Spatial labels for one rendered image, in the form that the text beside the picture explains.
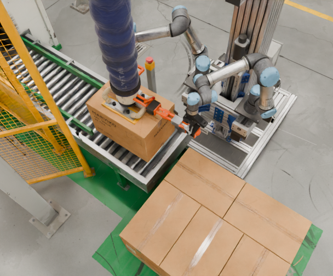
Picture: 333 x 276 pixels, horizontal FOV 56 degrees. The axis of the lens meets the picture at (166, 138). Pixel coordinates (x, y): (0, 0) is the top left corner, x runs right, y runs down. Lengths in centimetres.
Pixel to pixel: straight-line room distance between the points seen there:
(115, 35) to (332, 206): 268
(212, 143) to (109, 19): 193
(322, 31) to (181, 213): 352
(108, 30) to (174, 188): 145
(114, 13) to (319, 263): 273
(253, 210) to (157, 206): 79
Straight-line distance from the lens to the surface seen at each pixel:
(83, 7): 540
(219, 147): 335
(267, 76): 202
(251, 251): 266
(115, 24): 188
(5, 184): 260
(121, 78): 219
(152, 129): 240
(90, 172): 349
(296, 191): 355
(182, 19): 235
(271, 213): 279
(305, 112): 411
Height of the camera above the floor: 309
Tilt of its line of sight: 59 degrees down
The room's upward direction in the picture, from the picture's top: 3 degrees counter-clockwise
